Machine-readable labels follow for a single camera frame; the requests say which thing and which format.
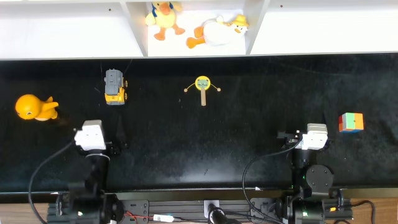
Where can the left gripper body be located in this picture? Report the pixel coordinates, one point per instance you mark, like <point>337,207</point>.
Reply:
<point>115,148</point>

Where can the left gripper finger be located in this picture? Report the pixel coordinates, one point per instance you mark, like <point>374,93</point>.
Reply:
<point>120,132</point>

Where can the grey and yellow toy truck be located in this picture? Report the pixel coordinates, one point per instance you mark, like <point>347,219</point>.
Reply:
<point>114,87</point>

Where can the yellow rubber duck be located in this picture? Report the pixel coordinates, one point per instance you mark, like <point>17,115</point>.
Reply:
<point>31,107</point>

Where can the yellow rattle drum toy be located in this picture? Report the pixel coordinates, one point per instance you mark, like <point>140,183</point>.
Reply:
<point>202,84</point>

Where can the many-coloured puzzle cube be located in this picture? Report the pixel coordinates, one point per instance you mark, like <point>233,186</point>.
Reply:
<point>351,122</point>

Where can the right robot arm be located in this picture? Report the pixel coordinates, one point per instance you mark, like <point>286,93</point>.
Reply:
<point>314,186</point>

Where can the white shelf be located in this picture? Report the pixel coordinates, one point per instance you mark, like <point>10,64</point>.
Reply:
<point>62,34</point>

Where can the white plush duck yellow hat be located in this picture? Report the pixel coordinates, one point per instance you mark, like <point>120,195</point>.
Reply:
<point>219,32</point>

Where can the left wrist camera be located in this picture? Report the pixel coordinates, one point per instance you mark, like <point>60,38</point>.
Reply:
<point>90,135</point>

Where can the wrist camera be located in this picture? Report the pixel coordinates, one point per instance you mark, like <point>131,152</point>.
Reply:
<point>90,135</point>
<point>314,137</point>

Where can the mounting rail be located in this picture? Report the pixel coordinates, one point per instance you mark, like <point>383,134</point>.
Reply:
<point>183,210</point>

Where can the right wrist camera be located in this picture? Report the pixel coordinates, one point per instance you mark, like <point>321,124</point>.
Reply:
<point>314,137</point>

